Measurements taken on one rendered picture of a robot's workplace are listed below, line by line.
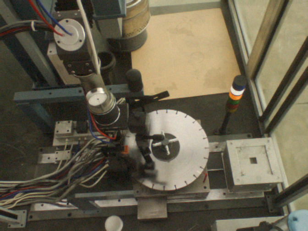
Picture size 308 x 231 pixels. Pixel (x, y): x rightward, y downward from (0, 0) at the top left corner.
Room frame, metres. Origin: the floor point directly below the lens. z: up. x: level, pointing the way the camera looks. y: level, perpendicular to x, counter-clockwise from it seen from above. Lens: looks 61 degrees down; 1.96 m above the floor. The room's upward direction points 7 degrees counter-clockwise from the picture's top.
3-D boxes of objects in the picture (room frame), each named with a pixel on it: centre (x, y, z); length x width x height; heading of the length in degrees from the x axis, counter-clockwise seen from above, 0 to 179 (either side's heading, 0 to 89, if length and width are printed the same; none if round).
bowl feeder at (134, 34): (1.18, 0.12, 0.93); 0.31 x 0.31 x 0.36
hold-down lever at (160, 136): (0.35, 0.02, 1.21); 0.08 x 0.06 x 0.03; 87
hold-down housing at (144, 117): (0.38, 0.05, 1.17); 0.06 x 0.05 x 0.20; 78
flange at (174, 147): (0.40, -0.02, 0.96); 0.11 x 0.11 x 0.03
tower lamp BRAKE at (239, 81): (0.53, -0.30, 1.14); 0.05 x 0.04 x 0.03; 177
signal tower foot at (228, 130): (0.53, -0.30, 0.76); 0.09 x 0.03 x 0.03; 87
